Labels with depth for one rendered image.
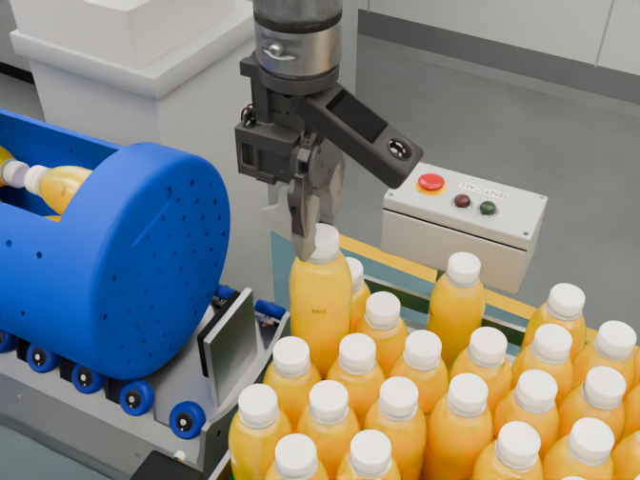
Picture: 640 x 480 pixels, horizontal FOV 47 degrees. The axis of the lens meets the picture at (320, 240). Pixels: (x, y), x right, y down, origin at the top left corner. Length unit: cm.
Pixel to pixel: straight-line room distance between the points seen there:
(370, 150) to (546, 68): 302
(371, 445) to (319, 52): 36
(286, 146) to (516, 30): 300
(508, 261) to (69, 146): 64
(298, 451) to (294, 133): 30
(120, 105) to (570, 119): 247
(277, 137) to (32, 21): 75
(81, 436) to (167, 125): 52
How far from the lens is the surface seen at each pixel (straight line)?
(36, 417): 110
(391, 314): 83
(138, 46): 120
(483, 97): 349
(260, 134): 68
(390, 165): 64
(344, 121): 64
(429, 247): 101
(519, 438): 75
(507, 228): 96
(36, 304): 85
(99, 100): 132
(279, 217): 73
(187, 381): 100
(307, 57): 62
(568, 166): 312
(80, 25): 126
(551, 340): 84
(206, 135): 135
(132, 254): 83
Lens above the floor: 170
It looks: 41 degrees down
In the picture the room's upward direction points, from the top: straight up
